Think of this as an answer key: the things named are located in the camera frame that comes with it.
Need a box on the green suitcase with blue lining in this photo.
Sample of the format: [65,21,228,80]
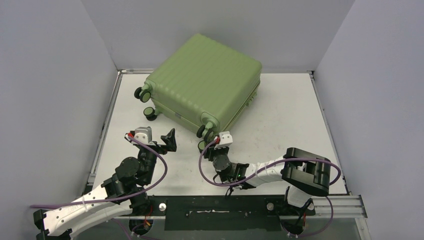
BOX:
[134,33,263,142]

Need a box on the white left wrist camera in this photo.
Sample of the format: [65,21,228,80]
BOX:
[124,126,155,146]

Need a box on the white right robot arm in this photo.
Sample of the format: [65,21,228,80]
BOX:
[201,146,333,214]

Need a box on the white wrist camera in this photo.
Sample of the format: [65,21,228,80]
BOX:
[124,126,155,146]
[214,131,233,149]

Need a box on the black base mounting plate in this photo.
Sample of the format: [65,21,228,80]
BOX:
[128,194,316,235]

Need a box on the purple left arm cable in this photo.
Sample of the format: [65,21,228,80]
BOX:
[30,134,169,240]

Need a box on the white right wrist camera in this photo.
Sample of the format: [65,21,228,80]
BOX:
[214,131,233,149]

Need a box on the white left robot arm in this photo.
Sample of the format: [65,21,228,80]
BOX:
[33,126,177,240]

